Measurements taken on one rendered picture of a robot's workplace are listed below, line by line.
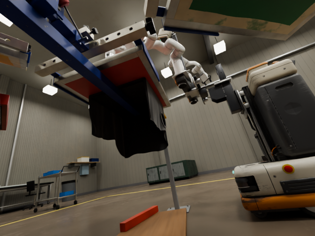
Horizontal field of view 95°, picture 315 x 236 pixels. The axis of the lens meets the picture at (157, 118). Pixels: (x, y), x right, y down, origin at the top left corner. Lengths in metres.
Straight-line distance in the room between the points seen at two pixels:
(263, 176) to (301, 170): 0.18
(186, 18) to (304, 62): 8.28
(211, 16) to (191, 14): 0.10
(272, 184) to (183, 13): 1.01
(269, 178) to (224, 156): 6.27
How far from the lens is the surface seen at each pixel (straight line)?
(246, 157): 7.34
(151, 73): 1.00
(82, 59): 0.81
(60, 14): 0.81
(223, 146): 7.35
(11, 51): 1.25
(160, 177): 6.23
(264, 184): 1.10
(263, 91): 1.23
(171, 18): 0.77
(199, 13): 0.81
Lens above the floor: 0.33
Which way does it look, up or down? 21 degrees up
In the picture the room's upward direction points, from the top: 10 degrees counter-clockwise
